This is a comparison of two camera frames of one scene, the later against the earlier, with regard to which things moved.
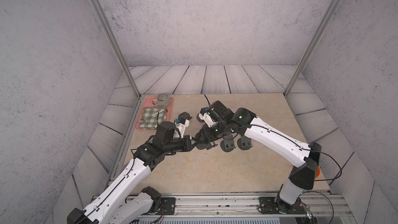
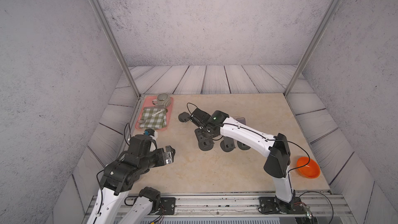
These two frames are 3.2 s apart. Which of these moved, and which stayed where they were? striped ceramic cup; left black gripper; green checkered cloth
Moved: left black gripper
Stayed: green checkered cloth; striped ceramic cup
